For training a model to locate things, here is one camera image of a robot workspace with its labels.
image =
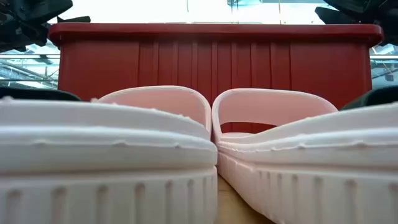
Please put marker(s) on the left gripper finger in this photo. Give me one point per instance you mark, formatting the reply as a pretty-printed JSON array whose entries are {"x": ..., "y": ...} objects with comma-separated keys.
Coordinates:
[{"x": 74, "y": 19}]

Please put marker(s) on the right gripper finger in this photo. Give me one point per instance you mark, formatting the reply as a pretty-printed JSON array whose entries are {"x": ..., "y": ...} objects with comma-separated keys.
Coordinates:
[{"x": 332, "y": 16}]

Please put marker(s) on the black slide sandal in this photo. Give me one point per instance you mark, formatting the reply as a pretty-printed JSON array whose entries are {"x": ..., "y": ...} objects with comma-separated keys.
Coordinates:
[
  {"x": 37, "y": 94},
  {"x": 373, "y": 97}
]

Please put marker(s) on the pink slide sandal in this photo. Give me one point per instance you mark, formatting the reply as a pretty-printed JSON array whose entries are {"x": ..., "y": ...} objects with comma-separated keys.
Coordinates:
[
  {"x": 311, "y": 161},
  {"x": 93, "y": 149}
]

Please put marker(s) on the red plastic bin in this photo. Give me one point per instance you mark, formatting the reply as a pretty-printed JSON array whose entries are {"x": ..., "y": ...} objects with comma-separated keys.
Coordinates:
[{"x": 199, "y": 62}]

